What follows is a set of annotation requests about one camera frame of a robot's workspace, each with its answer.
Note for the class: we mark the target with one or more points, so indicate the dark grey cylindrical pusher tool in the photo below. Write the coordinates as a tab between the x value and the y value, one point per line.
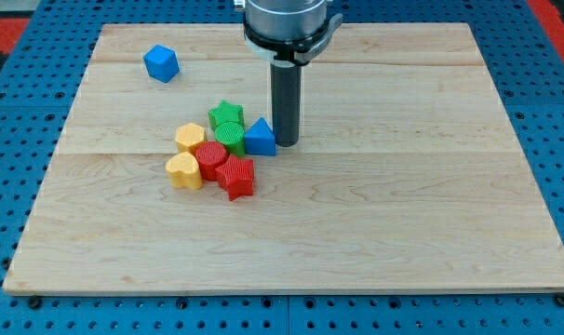
286	104

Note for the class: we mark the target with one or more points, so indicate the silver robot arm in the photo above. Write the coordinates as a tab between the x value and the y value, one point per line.
289	34

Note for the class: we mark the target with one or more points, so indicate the yellow hexagon block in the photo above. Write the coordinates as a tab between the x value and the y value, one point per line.
189	137

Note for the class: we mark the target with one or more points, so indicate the blue cube block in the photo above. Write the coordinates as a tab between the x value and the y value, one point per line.
161	63

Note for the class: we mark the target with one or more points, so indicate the yellow heart block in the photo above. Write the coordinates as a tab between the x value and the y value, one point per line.
184	172

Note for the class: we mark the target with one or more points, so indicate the blue triangle block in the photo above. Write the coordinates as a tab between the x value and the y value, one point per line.
260	139

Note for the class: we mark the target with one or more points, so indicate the green star block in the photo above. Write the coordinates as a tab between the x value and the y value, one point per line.
226	112

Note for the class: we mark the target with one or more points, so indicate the green cylinder block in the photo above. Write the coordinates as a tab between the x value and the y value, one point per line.
231	136

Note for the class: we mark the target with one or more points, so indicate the red cylinder block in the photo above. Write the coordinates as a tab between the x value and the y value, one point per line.
210	155

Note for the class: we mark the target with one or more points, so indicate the red star block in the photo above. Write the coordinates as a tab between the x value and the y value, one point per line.
236	176

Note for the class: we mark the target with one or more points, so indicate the wooden board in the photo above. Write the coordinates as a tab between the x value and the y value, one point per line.
408	177

